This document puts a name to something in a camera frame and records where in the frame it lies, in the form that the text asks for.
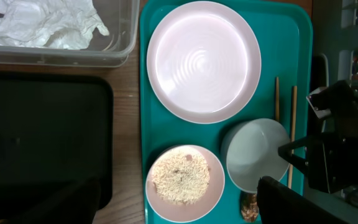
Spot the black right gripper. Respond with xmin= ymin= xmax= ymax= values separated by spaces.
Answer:
xmin=278 ymin=133 xmax=358 ymax=194

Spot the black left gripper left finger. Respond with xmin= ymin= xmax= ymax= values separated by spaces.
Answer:
xmin=1 ymin=178 xmax=101 ymax=224

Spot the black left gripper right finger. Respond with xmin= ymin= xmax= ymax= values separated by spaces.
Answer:
xmin=257 ymin=176 xmax=353 ymax=224

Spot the brown food scrap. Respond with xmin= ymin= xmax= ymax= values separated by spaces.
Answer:
xmin=241 ymin=192 xmax=259 ymax=223

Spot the grey-green ceramic bowl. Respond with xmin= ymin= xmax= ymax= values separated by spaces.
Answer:
xmin=220 ymin=118 xmax=290 ymax=194

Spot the pink bowl with rice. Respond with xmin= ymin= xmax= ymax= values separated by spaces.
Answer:
xmin=145 ymin=145 xmax=226 ymax=223

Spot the white paper napkin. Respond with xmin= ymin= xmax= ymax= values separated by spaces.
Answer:
xmin=0 ymin=0 xmax=110 ymax=50

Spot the clear plastic waste bin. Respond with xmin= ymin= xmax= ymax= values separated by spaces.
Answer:
xmin=0 ymin=0 xmax=140 ymax=67

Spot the right wooden chopstick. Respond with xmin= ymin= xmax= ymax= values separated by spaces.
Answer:
xmin=287 ymin=86 xmax=298 ymax=189

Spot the black plastic tray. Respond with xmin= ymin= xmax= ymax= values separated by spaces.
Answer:
xmin=0 ymin=72 xmax=113 ymax=219

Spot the teal plastic serving tray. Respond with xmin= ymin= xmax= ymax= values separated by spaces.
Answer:
xmin=140 ymin=1 xmax=313 ymax=223

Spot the large white round plate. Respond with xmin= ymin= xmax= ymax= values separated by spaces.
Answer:
xmin=146 ymin=1 xmax=262 ymax=124

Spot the grey plastic dish rack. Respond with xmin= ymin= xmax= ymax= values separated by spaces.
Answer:
xmin=308 ymin=0 xmax=358 ymax=223

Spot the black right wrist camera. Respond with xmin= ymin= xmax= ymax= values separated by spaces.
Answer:
xmin=306 ymin=80 xmax=358 ymax=138

